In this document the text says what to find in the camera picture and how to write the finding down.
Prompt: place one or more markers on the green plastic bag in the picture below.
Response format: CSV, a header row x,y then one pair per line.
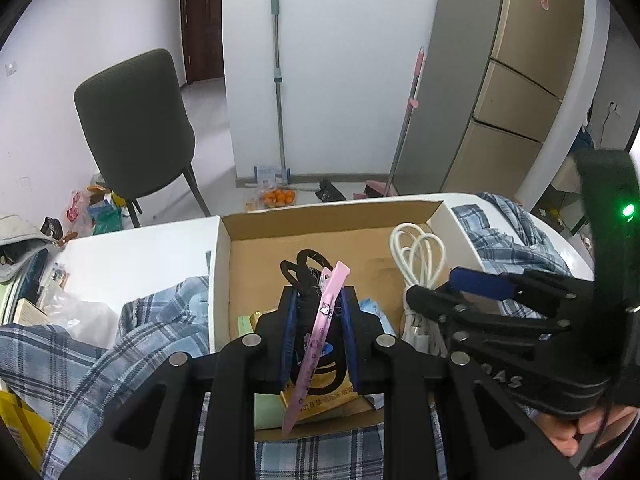
x,y
106,219

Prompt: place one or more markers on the white cardboard box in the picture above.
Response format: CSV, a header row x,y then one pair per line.
x,y
350,245

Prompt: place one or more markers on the pink hair clip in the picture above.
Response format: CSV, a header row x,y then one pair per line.
x,y
320,320

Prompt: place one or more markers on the blue and white packet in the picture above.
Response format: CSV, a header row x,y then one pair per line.
x,y
375,312

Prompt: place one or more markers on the gold and blue packet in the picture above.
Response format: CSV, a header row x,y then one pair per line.
x,y
330,405

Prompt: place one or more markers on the pink dustpan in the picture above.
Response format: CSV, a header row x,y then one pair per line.
x,y
372,190

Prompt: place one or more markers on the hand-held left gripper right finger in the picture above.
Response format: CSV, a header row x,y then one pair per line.
x,y
351,340

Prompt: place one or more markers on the dark brown door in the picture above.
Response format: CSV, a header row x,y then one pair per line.
x,y
202,20

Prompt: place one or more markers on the gold refrigerator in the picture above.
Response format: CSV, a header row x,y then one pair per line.
x,y
520,95

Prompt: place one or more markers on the black plastic bag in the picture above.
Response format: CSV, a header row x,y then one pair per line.
x,y
330,191

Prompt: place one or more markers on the person's right forearm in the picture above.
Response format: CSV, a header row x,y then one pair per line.
x,y
607,462

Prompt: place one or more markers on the bag of oranges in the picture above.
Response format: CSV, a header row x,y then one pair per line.
x,y
277,197

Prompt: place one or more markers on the grey fabric bag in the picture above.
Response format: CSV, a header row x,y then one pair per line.
x,y
22,240

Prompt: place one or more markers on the clear plastic bag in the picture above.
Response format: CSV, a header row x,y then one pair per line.
x,y
82,315

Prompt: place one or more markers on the stack of books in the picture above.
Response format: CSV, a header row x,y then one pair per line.
x,y
30,305

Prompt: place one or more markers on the dark grey chair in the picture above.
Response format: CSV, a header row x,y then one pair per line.
x,y
135,120

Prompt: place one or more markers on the person's right hand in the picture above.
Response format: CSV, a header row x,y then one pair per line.
x,y
565,435

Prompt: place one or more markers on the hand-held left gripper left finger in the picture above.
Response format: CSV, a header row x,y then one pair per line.
x,y
289,332

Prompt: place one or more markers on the yellow packet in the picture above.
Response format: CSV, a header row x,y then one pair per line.
x,y
22,425

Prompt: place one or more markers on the red white plastic bag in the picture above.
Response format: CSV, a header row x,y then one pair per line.
x,y
76,212

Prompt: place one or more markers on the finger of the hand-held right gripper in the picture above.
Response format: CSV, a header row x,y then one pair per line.
x,y
435,302
480,282

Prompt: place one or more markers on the blue plaid shirt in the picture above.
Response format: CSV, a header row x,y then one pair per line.
x,y
150,330

